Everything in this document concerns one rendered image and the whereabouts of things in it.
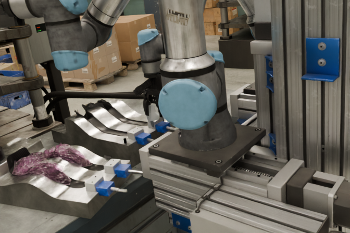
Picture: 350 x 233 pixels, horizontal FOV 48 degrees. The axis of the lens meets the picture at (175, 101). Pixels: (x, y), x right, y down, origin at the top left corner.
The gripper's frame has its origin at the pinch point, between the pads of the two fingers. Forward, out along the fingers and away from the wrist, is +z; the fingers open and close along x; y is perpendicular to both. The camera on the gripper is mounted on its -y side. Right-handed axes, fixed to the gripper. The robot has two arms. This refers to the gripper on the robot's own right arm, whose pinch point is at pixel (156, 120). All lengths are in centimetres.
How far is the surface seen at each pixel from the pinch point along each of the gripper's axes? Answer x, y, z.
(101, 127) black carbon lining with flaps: -10.6, -21.2, 2.3
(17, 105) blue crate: 117, -363, 86
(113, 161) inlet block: -27.4, 5.1, 3.0
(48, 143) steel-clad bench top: -20, -49, 11
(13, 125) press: -14, -93, 13
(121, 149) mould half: -17.7, -2.2, 4.6
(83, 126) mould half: -16.3, -24.8, -0.1
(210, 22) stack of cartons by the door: 562, -375, 65
